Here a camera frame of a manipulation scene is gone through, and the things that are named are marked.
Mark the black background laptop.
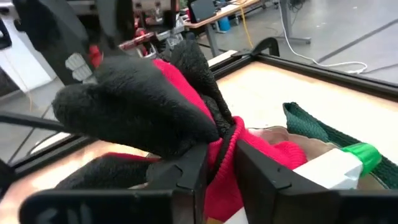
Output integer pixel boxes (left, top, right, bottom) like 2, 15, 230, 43
188, 0, 217, 24

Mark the grey stand foot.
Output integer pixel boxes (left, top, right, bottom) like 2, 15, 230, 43
274, 0, 312, 45

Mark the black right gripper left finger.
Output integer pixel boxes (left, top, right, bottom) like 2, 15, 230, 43
145, 142, 210, 224

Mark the green spray bottle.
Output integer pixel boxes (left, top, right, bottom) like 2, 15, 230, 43
223, 142, 383, 224

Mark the blue bin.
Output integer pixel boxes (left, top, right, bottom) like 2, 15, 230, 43
217, 15, 232, 32

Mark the wooden background table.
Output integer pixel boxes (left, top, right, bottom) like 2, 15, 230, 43
183, 0, 262, 57

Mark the white floor cable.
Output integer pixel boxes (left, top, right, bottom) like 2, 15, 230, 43
277, 0, 368, 75

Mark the red and black gardening glove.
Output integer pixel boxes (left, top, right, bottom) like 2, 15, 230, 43
51, 39, 308, 223

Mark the yellow extension cable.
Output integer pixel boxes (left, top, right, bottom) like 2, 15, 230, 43
238, 0, 255, 50

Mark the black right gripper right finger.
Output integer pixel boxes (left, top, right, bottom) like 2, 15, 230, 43
234, 139, 343, 224

